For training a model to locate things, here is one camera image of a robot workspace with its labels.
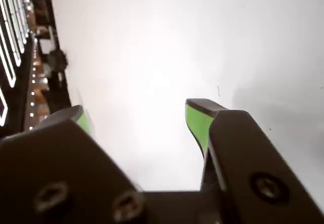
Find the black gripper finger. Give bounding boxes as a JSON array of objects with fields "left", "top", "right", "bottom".
[
  {"left": 0, "top": 104, "right": 147, "bottom": 224},
  {"left": 185, "top": 98, "right": 324, "bottom": 224}
]

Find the dark round background object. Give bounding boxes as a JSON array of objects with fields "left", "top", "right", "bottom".
[{"left": 48, "top": 49, "right": 69, "bottom": 72}]

